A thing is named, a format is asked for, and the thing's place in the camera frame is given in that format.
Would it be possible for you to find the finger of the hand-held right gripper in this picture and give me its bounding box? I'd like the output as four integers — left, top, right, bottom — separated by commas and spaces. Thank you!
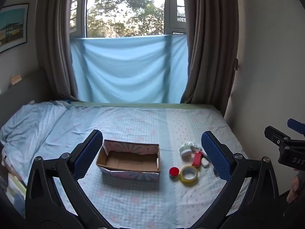
264, 126, 292, 148
287, 119, 305, 134

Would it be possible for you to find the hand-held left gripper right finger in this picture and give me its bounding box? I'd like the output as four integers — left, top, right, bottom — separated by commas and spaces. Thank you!
198, 131, 280, 225

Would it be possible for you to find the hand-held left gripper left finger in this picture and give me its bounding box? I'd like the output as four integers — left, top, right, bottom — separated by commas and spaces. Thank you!
25, 129, 108, 225

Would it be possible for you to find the white blue-label bottle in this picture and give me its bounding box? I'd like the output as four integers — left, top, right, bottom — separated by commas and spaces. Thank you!
185, 141, 203, 151

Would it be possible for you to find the cardboard box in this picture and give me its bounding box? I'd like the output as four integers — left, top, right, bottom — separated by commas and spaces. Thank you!
96, 139, 162, 183

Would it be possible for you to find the person's right hand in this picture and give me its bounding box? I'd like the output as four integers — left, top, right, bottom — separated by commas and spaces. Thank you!
287, 172, 305, 204

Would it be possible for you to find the small red carton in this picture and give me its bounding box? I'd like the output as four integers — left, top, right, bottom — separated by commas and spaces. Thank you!
191, 150, 203, 168

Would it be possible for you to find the green-lid cream jar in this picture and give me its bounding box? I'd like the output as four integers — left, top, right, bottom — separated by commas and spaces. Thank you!
179, 146, 192, 159

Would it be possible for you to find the yellow clear tape roll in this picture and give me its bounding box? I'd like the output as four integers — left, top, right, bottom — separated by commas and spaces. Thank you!
179, 165, 199, 186

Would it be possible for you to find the light blue patterned bedsheet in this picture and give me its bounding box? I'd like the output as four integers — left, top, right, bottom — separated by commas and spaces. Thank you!
0, 101, 249, 229

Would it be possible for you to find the stack of books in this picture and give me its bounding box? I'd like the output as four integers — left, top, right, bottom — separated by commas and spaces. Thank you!
5, 172, 27, 214

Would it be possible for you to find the grey headboard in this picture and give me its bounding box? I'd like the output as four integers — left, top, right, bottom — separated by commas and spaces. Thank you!
0, 76, 51, 127

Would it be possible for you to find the light blue hanging cloth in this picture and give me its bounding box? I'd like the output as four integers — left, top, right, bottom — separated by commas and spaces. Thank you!
70, 35, 189, 104

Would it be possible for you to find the brown curtain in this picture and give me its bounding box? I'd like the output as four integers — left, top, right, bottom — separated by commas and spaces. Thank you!
36, 0, 88, 101
180, 0, 240, 115

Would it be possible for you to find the window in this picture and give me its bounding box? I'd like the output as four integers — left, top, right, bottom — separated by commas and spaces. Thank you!
69, 0, 187, 39

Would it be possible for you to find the framed wall picture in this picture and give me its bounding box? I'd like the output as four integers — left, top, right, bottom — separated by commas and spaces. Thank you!
0, 3, 29, 53

